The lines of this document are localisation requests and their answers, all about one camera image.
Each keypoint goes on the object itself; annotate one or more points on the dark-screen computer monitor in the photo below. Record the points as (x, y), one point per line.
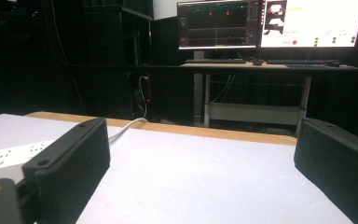
(218, 25)

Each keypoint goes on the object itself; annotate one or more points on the wooden desk with metal legs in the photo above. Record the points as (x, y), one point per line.
(254, 93)

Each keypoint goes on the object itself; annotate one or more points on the black horizontal rail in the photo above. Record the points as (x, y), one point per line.
(217, 69)

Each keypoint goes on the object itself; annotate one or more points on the black computer mouse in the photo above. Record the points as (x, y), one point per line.
(257, 62)

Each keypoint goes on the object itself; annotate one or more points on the bright-screen computer monitor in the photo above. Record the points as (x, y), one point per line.
(312, 23)

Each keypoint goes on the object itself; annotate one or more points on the white power strip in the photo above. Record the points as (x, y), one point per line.
(9, 154)

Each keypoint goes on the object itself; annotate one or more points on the black keyboard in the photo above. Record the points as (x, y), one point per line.
(215, 61)
(296, 61)

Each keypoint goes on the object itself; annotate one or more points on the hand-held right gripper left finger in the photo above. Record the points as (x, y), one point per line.
(71, 165)

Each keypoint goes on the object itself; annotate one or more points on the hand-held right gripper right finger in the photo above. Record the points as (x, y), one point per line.
(338, 161)

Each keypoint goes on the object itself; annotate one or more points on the black cabinet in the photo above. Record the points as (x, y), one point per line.
(118, 34)

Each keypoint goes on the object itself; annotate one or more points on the white table mat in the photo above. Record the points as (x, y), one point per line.
(180, 174)

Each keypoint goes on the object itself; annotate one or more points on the dark mouse pad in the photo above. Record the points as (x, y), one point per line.
(304, 66)

